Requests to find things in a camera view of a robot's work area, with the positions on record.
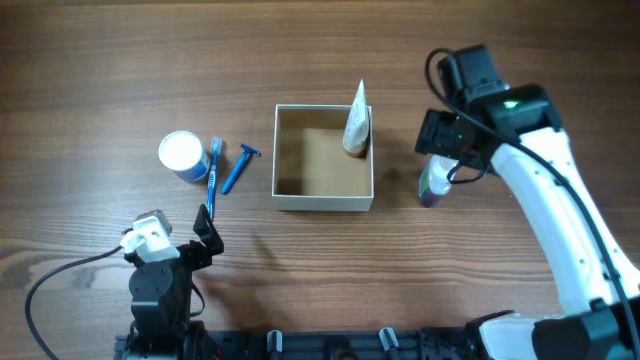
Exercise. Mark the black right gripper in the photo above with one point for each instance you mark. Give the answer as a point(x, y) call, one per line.
point(432, 137)

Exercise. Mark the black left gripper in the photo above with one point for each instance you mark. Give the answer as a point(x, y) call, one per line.
point(201, 257)

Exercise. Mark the clear small bottle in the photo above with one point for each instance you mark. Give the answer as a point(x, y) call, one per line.
point(433, 182)

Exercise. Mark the cotton swab tub blue label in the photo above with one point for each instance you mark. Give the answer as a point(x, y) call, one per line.
point(182, 152)

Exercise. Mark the white patterned cream tube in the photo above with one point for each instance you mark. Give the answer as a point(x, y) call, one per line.
point(357, 129)

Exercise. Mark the blue white Colgate toothbrush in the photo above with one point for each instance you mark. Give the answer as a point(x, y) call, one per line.
point(216, 150)

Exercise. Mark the blue disposable razor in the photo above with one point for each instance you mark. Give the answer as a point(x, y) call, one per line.
point(248, 153)

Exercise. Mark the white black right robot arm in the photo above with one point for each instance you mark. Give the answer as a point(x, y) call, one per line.
point(517, 134)

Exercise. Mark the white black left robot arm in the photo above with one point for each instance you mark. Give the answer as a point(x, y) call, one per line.
point(163, 326)

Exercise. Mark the white square open box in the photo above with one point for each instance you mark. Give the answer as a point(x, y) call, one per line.
point(311, 171)

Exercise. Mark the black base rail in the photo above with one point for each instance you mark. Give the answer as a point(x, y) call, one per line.
point(320, 344)

